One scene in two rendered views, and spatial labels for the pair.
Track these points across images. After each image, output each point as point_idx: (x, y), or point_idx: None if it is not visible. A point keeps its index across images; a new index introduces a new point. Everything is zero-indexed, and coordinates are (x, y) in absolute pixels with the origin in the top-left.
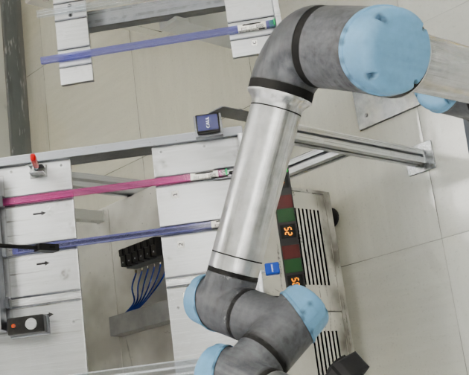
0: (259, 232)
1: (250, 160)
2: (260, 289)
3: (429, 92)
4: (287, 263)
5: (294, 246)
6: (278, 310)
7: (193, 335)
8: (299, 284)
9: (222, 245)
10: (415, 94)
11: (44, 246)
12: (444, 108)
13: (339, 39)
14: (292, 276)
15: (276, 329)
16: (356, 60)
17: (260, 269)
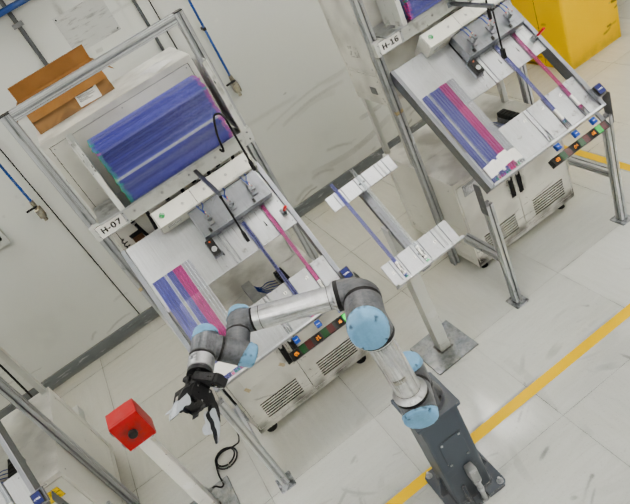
0: (273, 319)
1: (300, 299)
2: (283, 339)
3: (373, 358)
4: (303, 345)
5: (312, 344)
6: (241, 344)
7: None
8: (296, 356)
9: (260, 308)
10: None
11: (245, 235)
12: None
13: (359, 306)
14: (298, 350)
15: (231, 347)
16: (353, 318)
17: (292, 334)
